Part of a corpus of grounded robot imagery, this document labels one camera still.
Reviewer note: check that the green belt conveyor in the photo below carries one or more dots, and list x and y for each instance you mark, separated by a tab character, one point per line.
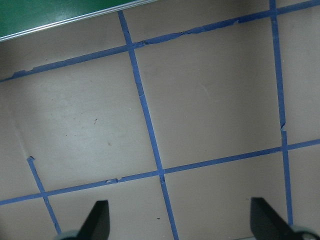
37	12

